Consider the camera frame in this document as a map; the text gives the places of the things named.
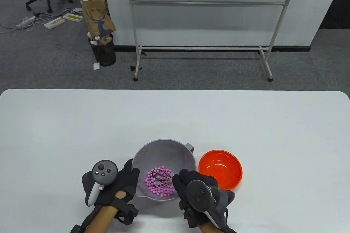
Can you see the white power strip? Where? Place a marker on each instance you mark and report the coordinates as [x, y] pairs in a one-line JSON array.
[[25, 22]]

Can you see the person's left hand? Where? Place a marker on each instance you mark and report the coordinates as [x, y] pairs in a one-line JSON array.
[[128, 178]]

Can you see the pile of pink plastic beads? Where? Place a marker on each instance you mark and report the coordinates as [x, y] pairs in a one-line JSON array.
[[160, 192]]

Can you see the orange plastic bowl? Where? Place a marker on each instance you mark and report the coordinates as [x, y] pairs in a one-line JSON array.
[[220, 166]]

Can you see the grey salad bowl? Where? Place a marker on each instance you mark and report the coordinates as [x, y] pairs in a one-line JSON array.
[[164, 153]]

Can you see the black mesh waste bin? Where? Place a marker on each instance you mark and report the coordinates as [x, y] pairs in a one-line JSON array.
[[105, 52]]

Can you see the person's left forearm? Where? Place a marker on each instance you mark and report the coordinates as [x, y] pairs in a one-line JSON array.
[[101, 219]]

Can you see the person's right forearm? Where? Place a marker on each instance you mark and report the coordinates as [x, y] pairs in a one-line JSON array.
[[206, 229]]

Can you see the yellow label power strip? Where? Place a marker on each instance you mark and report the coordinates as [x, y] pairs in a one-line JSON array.
[[73, 17], [54, 22]]

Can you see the brown paper bag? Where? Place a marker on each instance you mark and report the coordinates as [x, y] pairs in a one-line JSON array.
[[97, 15]]

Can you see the person's right hand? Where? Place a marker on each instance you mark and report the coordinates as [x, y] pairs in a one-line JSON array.
[[181, 186]]

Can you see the black left wrist band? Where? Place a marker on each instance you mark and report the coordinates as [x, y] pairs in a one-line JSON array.
[[130, 212]]

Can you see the white paper scrap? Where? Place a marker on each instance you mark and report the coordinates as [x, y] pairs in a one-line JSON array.
[[96, 66]]

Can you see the grey left hand controller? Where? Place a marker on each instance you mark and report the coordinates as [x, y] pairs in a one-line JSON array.
[[105, 173]]

